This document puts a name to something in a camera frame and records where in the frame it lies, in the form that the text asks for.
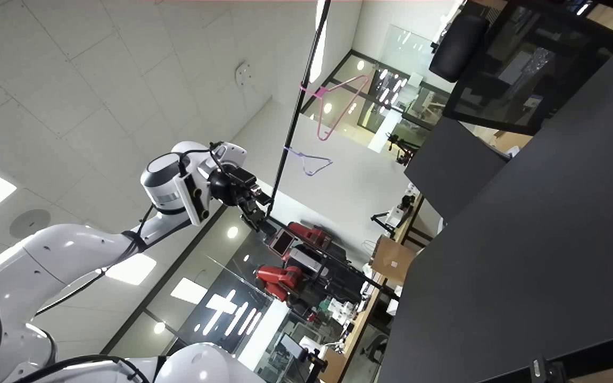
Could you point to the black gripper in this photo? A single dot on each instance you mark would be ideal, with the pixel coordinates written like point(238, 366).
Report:
point(234, 187)

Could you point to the pink clothes hanger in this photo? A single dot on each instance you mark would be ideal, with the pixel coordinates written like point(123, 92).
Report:
point(334, 102)

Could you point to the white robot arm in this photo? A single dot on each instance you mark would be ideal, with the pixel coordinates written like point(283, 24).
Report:
point(181, 189)

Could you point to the purple clothes hanger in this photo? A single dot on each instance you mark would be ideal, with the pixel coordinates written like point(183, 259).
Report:
point(309, 162)

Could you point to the red robot in background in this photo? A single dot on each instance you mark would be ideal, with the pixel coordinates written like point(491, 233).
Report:
point(301, 256)

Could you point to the wooden desk in background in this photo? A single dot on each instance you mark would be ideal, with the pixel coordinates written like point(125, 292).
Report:
point(390, 261)

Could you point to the black vertical rack pole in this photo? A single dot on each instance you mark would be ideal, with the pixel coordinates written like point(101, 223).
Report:
point(304, 82)

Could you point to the black office chair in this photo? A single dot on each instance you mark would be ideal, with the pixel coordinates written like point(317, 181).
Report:
point(457, 46)

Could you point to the black monitor screen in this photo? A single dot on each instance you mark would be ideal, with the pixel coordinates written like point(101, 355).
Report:
point(531, 63)

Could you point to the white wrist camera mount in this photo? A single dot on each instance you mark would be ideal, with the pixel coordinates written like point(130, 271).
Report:
point(196, 189)

